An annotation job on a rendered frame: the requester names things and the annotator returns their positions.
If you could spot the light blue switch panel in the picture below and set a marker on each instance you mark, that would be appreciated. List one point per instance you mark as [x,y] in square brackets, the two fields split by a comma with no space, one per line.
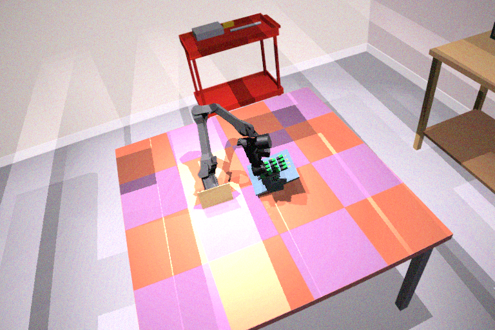
[280,170]

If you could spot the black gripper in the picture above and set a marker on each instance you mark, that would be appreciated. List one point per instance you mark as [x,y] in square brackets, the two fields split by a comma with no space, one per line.
[257,164]

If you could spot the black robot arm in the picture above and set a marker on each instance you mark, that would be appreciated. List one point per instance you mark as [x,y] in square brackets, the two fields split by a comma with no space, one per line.
[208,162]

